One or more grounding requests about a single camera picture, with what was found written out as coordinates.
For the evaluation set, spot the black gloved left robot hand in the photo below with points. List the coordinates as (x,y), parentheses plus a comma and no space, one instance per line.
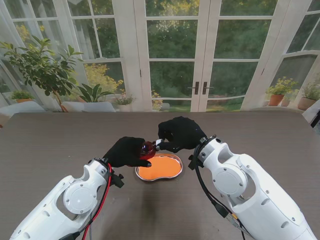
(122,151)

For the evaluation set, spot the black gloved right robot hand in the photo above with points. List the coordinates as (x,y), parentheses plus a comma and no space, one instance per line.
(185,133)

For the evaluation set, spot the red transparent sample bottle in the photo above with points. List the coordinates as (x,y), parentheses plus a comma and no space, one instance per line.
(148,150)

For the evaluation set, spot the white ribbed bottle cap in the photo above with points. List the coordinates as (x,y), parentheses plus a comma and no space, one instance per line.
(159,143)

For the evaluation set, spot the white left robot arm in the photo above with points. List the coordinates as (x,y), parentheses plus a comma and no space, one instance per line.
(57,205)

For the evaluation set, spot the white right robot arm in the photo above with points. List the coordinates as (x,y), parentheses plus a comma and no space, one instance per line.
(252,190)

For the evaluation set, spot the steel kidney-shaped tray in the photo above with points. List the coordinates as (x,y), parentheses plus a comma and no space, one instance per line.
(182,166)

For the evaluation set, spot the orange tray liner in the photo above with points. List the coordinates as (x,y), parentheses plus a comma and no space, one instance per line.
(162,167)

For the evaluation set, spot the printed garden window backdrop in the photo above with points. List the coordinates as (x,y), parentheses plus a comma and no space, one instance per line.
(172,37)

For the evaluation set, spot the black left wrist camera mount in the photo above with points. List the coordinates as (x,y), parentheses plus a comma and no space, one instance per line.
(117,179)

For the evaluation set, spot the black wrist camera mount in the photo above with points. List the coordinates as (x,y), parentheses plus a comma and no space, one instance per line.
(117,179)
(192,162)

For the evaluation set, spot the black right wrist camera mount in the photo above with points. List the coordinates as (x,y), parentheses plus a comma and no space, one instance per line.
(192,162)

